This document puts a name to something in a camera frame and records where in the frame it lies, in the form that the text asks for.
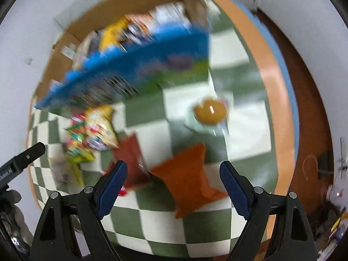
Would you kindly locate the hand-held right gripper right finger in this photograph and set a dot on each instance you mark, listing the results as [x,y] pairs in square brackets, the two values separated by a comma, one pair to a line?
[235,187]

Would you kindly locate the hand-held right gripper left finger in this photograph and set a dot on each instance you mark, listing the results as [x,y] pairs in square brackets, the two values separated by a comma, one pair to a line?
[112,187]

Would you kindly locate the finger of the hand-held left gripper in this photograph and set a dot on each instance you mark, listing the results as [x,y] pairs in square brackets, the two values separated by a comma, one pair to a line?
[28,156]

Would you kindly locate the dark red snack packet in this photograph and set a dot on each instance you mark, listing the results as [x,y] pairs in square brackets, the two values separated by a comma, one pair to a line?
[130,160]

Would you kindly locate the pale yellow snack packet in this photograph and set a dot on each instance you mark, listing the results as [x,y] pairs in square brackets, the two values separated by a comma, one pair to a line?
[66,171]

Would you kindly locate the orange snack packet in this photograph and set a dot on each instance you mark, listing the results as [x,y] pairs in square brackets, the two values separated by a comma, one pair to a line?
[187,185]

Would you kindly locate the green yellow snack packet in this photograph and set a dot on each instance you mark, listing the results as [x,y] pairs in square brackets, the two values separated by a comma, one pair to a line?
[78,152]

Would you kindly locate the colourful candy packet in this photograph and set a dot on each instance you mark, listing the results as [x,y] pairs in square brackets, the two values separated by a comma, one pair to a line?
[98,129]

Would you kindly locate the orange jelly cup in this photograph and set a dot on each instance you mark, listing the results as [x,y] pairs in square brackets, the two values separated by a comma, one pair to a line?
[210,111]

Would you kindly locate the cardboard box with blue print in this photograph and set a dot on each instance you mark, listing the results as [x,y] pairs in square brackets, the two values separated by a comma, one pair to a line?
[163,57]

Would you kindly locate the green white checkered mat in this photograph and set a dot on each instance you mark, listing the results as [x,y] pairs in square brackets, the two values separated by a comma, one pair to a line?
[239,119]

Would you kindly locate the black floor box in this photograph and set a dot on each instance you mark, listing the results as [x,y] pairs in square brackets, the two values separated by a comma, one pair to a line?
[324,161]

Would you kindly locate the floor clutter pile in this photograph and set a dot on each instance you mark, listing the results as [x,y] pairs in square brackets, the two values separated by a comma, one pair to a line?
[333,220]

